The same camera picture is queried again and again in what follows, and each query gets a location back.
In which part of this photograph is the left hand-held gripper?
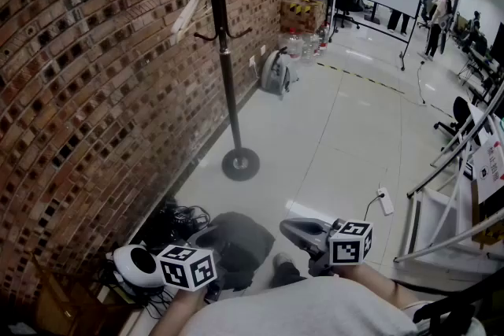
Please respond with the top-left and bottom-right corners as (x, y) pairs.
(156, 226), (230, 304)

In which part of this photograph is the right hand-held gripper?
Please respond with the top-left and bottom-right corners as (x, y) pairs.
(280, 217), (374, 277)

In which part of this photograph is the black backpack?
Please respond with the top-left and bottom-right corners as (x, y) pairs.
(207, 211), (276, 292)

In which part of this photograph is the black coat rack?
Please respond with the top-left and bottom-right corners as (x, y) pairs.
(167, 0), (264, 183)

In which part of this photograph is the person's right forearm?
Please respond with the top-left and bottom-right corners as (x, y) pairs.
(333, 262), (422, 314)

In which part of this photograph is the person's left forearm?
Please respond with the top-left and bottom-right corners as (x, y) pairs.
(148, 286), (208, 336)

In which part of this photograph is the person's shoe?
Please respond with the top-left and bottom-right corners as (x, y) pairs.
(272, 252), (295, 273)

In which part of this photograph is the person's dark trouser leg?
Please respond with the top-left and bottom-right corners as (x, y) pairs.
(269, 261), (307, 289)

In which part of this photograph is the white round device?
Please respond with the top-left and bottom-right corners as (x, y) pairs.
(113, 244), (167, 289)

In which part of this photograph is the person's grey shirt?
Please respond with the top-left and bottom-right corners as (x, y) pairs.
(179, 275), (419, 336)

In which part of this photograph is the white power strip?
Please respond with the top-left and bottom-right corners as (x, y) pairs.
(376, 186), (395, 216)

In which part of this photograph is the yellow black floor tape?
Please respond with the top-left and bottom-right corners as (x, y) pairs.
(316, 61), (454, 120)

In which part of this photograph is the clear water bottle plain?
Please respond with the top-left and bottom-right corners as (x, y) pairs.
(301, 31), (321, 67)

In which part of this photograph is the clear water bottle red label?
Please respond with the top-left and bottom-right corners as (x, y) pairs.
(288, 27), (305, 61)
(316, 23), (330, 57)

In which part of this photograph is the black office chair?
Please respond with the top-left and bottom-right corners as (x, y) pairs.
(432, 95), (475, 139)
(333, 0), (361, 31)

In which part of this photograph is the white sign red mark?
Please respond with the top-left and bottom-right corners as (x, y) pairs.
(471, 136), (504, 205)

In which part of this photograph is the stack of cardboard boxes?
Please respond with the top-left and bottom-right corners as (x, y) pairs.
(280, 0), (329, 33)

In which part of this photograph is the white plastic strip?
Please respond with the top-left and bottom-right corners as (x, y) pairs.
(170, 0), (209, 45)

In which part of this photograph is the black monitor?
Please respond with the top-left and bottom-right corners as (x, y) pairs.
(487, 21), (504, 68)

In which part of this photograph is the heap of black cables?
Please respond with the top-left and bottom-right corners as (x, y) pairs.
(147, 199), (213, 247)

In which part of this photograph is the silver metal frame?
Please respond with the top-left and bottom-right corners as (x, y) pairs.
(393, 80), (504, 264)

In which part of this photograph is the black floor cable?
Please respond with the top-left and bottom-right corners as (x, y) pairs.
(416, 59), (429, 106)

